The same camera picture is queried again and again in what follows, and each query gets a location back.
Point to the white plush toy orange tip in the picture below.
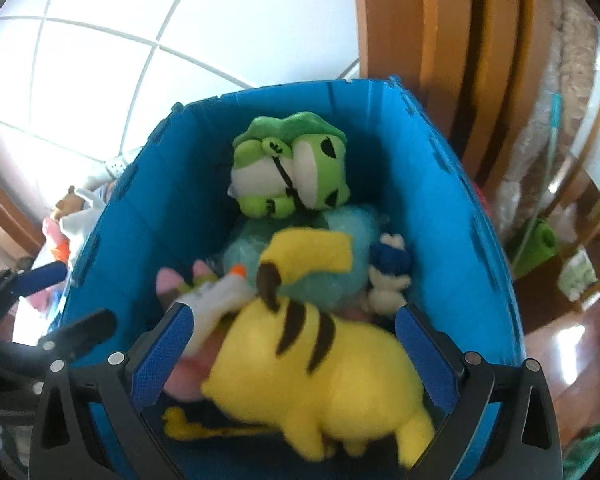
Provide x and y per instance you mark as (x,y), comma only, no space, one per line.
(220,295)

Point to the green rolled mat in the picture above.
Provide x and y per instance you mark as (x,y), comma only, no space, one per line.
(545,241)

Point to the green frog plush toy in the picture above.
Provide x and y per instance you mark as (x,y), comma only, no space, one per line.
(285,170)

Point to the wooden rack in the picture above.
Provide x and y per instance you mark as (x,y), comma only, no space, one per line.
(592,195)

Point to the wooden furniture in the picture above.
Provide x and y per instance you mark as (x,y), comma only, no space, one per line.
(405,35)

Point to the pink plush toy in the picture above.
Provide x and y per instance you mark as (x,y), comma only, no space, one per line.
(168,280)

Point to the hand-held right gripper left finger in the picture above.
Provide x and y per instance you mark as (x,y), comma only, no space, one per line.
(159,360)

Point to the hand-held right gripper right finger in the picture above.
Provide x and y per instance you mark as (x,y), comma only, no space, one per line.
(427,360)

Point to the white power strip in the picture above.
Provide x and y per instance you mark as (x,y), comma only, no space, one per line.
(115,166)

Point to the small blue white plush toy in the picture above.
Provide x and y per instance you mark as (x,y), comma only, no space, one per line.
(387,285)

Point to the yellow striped plush toy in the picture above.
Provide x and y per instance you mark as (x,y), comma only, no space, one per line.
(310,375)

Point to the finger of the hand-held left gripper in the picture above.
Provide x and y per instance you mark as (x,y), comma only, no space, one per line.
(82,327)
(44,276)

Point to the light blue fluffy plush toy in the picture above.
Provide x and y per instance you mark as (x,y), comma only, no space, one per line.
(250,245)

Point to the brown bear plush toy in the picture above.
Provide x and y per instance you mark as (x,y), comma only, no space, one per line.
(69,203)

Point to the blue fabric storage bin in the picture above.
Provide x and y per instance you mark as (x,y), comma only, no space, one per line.
(145,220)

